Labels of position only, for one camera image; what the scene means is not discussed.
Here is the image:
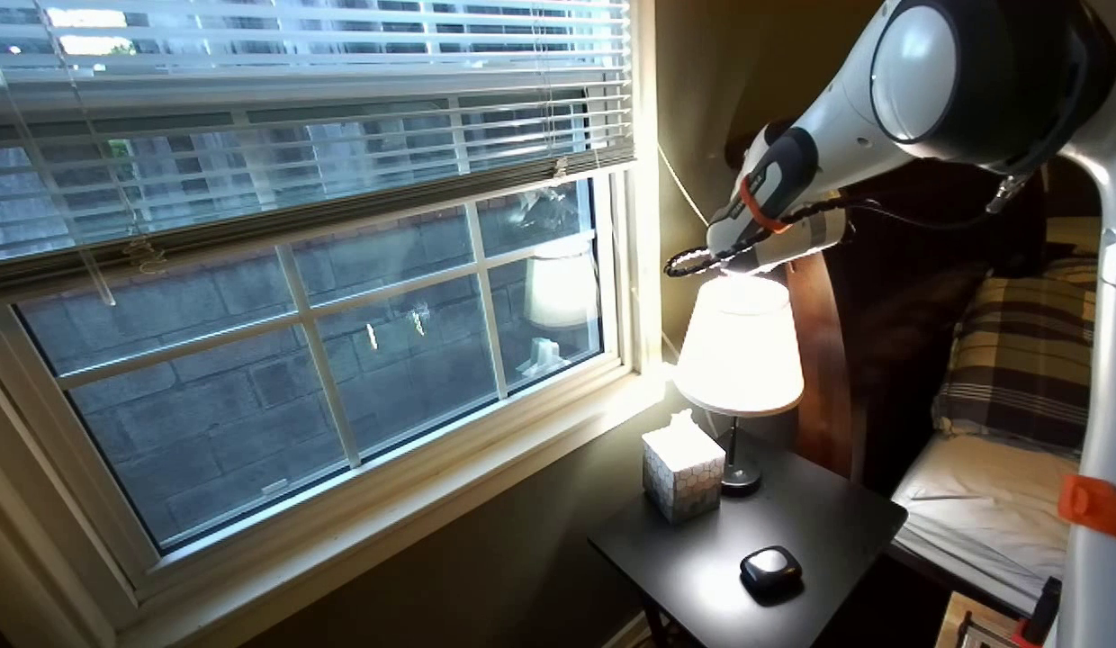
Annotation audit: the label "plaid pillow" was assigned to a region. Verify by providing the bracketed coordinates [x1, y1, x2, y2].
[932, 256, 1101, 462]

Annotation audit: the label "patterned tissue box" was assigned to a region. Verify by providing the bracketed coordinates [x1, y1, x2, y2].
[641, 409, 728, 527]

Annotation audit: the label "dark wooden headboard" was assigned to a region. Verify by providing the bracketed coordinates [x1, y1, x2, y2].
[725, 126, 1104, 498]

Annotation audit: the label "clear blind wand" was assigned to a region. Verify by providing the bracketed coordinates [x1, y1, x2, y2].
[0, 59, 118, 309]

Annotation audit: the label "window with white frame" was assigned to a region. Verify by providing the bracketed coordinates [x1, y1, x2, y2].
[0, 0, 669, 631]

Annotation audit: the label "small black square device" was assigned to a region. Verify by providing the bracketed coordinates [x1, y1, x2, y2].
[739, 544, 805, 604]

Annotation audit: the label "bed with white sheet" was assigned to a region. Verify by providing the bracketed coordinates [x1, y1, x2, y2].
[886, 434, 1085, 622]

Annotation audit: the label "white cable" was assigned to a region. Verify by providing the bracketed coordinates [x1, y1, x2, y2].
[656, 142, 711, 229]

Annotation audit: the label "table lamp with white shade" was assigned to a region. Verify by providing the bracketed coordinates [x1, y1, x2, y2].
[672, 274, 806, 497]

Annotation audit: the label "white window blinds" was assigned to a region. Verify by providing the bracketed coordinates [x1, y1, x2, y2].
[0, 0, 637, 296]

